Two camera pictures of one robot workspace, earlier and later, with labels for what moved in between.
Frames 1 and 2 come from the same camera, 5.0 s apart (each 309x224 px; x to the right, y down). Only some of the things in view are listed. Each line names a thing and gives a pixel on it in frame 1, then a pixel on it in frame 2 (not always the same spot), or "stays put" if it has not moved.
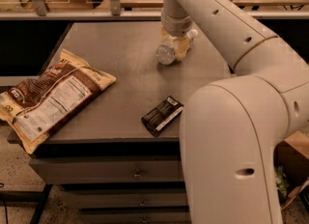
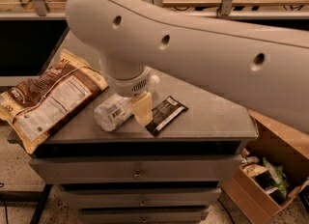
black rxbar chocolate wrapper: [155, 120] stays put
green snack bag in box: [282, 183] stays put
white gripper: [176, 25] to [130, 88]
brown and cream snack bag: [35, 106] stays put
